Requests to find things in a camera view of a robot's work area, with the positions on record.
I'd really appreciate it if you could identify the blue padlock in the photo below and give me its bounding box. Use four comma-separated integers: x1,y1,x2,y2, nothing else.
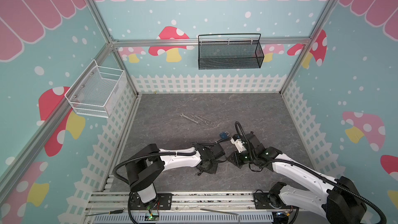
219,132,231,141

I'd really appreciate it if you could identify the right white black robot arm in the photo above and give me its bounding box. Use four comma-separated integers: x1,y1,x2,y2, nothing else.
229,121,387,224

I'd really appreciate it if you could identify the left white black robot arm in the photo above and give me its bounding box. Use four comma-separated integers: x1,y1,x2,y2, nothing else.
112,139,226,208

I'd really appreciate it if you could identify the grey metal hex key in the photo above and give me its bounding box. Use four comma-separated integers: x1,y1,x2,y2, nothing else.
200,208,241,224

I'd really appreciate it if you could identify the short silver wrench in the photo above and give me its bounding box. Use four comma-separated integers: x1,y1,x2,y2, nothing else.
193,115,212,125

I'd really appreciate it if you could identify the long silver wrench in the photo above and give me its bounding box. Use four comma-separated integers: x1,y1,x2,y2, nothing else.
180,114,201,125

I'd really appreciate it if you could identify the right green circuit board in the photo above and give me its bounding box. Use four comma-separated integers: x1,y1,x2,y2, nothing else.
275,211,290,218

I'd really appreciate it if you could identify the green circuit board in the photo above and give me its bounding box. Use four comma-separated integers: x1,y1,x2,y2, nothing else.
275,211,290,218
145,213,159,222

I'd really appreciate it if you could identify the left green circuit board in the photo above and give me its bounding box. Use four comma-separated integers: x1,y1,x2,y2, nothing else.
145,213,159,222

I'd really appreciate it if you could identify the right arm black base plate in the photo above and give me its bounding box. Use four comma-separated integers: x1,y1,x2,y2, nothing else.
253,192,292,211

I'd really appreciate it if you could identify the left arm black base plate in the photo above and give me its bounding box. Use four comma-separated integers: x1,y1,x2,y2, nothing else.
129,193,173,211

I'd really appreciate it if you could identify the black mesh wall basket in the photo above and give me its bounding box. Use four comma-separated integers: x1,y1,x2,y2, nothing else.
198,33,264,70

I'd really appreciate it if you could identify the black handled screwdriver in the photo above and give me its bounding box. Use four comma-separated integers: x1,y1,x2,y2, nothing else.
86,209,124,217

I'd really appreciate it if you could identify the white mesh wall basket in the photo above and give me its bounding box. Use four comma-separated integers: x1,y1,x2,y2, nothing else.
65,60,127,118

